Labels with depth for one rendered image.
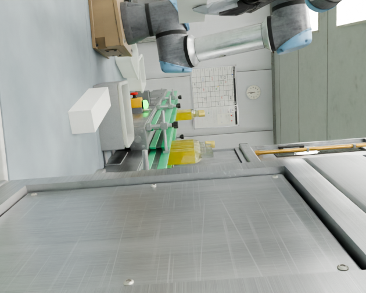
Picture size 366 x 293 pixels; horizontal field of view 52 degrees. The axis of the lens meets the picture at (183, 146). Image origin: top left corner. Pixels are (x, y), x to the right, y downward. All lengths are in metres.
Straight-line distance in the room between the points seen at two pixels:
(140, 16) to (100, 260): 1.11
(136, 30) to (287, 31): 0.52
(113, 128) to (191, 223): 0.88
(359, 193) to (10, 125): 0.55
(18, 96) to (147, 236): 0.43
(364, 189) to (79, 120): 0.71
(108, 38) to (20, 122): 0.66
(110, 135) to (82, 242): 0.88
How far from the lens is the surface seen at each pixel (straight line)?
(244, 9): 0.83
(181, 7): 0.83
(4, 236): 0.49
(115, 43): 1.33
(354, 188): 0.51
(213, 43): 1.34
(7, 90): 0.72
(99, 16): 1.36
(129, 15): 1.40
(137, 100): 1.86
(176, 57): 1.37
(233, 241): 0.40
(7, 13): 0.78
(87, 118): 1.00
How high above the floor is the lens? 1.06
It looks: 2 degrees down
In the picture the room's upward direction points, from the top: 86 degrees clockwise
